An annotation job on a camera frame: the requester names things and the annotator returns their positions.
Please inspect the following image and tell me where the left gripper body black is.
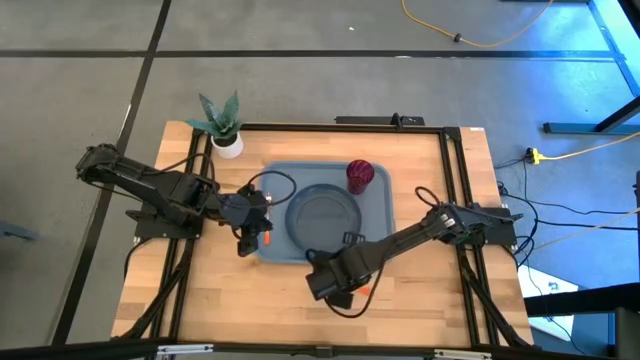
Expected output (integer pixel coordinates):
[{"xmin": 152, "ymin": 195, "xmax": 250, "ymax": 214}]
[{"xmin": 219, "ymin": 183, "xmax": 261, "ymax": 239}]

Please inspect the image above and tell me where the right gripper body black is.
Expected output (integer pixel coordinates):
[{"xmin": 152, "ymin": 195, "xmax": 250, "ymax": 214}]
[{"xmin": 305, "ymin": 244, "xmax": 389, "ymax": 302}]

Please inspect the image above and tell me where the orange-handled metal spoon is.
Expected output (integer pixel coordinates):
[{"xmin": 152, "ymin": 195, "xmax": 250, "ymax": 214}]
[{"xmin": 263, "ymin": 193, "xmax": 273, "ymax": 247}]

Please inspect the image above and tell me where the dark blue round plate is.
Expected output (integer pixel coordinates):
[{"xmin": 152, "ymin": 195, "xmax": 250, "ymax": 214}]
[{"xmin": 284, "ymin": 183, "xmax": 363, "ymax": 254}]

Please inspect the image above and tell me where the red purple patterned cup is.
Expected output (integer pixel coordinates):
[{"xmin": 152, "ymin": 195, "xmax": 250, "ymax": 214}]
[{"xmin": 345, "ymin": 158, "xmax": 376, "ymax": 195}]

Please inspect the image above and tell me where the light blue plastic tray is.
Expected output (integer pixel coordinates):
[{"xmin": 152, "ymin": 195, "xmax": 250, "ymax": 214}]
[{"xmin": 256, "ymin": 160, "xmax": 396, "ymax": 265}]

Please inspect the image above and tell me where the snake plant in white pot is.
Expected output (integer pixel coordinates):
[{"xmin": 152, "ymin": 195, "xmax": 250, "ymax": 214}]
[{"xmin": 185, "ymin": 89, "xmax": 245, "ymax": 160}]

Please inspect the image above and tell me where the white paper sheet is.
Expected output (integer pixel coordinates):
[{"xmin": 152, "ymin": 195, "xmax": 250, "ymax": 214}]
[{"xmin": 517, "ymin": 264, "xmax": 581, "ymax": 343}]

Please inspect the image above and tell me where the black rig crossbeam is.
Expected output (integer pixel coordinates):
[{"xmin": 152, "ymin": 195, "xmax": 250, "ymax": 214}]
[{"xmin": 0, "ymin": 337, "xmax": 640, "ymax": 360}]

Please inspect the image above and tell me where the office chair base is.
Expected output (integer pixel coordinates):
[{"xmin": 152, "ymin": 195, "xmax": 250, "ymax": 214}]
[{"xmin": 0, "ymin": 218, "xmax": 40, "ymax": 242}]

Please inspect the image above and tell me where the black beam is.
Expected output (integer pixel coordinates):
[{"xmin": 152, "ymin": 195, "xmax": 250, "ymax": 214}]
[{"xmin": 522, "ymin": 282, "xmax": 640, "ymax": 317}]

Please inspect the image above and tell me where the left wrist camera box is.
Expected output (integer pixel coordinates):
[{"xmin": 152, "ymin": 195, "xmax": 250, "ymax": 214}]
[{"xmin": 236, "ymin": 232, "xmax": 261, "ymax": 258}]

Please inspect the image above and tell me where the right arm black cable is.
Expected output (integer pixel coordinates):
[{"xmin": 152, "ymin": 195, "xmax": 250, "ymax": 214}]
[{"xmin": 304, "ymin": 186, "xmax": 441, "ymax": 320}]

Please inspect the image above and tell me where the left wrist camera black cable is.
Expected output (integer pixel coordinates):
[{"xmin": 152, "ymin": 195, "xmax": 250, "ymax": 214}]
[{"xmin": 248, "ymin": 170, "xmax": 298, "ymax": 207}]

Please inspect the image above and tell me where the black aluminium table frame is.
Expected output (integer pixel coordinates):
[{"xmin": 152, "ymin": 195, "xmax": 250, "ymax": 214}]
[{"xmin": 112, "ymin": 122, "xmax": 536, "ymax": 351}]

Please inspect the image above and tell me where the silver corner bracket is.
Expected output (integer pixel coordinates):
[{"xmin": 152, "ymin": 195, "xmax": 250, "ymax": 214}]
[
  {"xmin": 156, "ymin": 343, "xmax": 215, "ymax": 357},
  {"xmin": 432, "ymin": 348, "xmax": 494, "ymax": 360}
]

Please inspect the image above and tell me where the black mounting bracket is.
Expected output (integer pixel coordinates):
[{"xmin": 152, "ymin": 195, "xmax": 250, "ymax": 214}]
[{"xmin": 334, "ymin": 113, "xmax": 426, "ymax": 127}]

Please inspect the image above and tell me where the yellow power cord with plug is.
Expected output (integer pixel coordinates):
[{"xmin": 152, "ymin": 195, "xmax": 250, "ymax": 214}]
[{"xmin": 524, "ymin": 130, "xmax": 640, "ymax": 166}]

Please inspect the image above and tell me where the black floor cable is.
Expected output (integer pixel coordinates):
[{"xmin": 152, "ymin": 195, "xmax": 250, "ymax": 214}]
[{"xmin": 494, "ymin": 158, "xmax": 640, "ymax": 266}]

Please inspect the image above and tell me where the beige cord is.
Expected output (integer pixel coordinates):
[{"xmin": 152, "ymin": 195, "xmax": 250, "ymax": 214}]
[{"xmin": 529, "ymin": 207, "xmax": 640, "ymax": 251}]

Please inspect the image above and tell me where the yellow floor cord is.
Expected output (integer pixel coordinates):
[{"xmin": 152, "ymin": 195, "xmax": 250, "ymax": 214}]
[{"xmin": 401, "ymin": 0, "xmax": 555, "ymax": 50}]

